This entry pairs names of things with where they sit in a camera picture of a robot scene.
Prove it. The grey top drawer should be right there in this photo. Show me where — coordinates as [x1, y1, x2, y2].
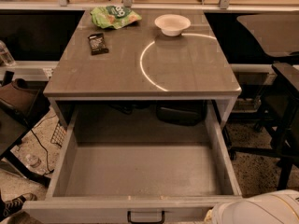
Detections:
[24, 105, 241, 224]

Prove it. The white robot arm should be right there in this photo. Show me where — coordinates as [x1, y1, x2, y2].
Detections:
[204, 189, 299, 224]

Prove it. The grey drawer cabinet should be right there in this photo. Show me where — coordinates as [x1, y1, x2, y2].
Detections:
[44, 9, 241, 122]

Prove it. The black box under cabinet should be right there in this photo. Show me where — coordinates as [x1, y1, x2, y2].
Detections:
[156, 100, 206, 126]

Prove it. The black snack packet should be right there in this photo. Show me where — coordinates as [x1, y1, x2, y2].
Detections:
[88, 33, 109, 55]

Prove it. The white bowl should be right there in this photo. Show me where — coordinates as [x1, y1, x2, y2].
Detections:
[154, 14, 191, 36]

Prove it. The green chip bag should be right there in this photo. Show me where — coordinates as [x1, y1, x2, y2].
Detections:
[90, 6, 142, 29]

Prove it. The brown bag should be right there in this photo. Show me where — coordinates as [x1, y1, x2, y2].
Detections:
[0, 78, 50, 126]

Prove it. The plastic water bottle on floor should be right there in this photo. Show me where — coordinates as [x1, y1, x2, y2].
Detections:
[25, 154, 46, 175]

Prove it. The black office chair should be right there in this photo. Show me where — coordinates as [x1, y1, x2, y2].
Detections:
[229, 14, 299, 190]

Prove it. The clear plastic bottle left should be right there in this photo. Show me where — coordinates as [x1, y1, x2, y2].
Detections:
[0, 40, 16, 66]

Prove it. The black sneaker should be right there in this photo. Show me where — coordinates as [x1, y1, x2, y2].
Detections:
[0, 193, 37, 221]

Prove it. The wire mesh basket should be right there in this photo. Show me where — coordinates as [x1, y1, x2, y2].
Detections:
[50, 121, 66, 147]

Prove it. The black cable on floor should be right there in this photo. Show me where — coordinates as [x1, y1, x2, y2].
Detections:
[22, 114, 59, 175]

